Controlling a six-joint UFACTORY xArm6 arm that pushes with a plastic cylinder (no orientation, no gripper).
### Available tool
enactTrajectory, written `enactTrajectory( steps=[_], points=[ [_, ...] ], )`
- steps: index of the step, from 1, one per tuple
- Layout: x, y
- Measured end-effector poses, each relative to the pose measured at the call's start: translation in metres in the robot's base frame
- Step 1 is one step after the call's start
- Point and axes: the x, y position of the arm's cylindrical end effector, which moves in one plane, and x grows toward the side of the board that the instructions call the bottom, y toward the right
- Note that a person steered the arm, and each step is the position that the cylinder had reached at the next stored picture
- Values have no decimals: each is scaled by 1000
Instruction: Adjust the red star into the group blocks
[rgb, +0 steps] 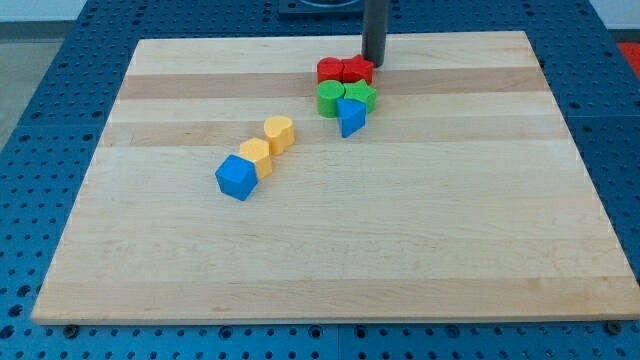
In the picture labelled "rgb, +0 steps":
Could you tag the red star block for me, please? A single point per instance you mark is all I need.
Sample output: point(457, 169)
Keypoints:
point(357, 68)

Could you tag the green star block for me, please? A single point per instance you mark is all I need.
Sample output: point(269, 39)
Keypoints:
point(362, 92)

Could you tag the light wooden board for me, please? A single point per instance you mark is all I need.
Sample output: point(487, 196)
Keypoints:
point(463, 199)

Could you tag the yellow heart block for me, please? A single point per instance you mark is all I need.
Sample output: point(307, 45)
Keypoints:
point(280, 133)

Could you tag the yellow hexagon block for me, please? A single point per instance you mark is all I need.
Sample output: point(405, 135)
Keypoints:
point(258, 152)

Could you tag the blue triangle block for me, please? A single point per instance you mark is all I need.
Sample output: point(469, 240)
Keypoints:
point(351, 116)

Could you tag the blue cube block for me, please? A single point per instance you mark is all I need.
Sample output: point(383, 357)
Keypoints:
point(236, 177)

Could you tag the green cylinder block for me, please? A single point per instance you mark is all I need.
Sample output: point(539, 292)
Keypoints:
point(328, 92)

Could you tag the red rounded block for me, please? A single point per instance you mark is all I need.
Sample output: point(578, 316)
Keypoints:
point(329, 68)

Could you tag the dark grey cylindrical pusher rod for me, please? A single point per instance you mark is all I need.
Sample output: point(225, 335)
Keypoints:
point(374, 31)

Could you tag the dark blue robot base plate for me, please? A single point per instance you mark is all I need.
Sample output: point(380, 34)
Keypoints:
point(332, 8)

